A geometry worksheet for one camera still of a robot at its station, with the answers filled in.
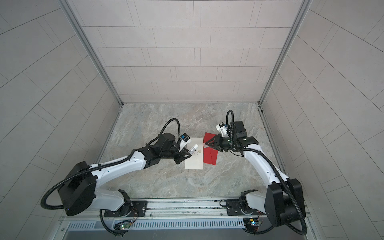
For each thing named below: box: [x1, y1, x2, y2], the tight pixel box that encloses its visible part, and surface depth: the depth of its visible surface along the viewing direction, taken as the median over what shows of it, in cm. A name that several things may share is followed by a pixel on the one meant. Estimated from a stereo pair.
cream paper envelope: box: [184, 137, 204, 170], surface depth 87 cm
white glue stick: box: [188, 143, 199, 154], surface depth 79 cm
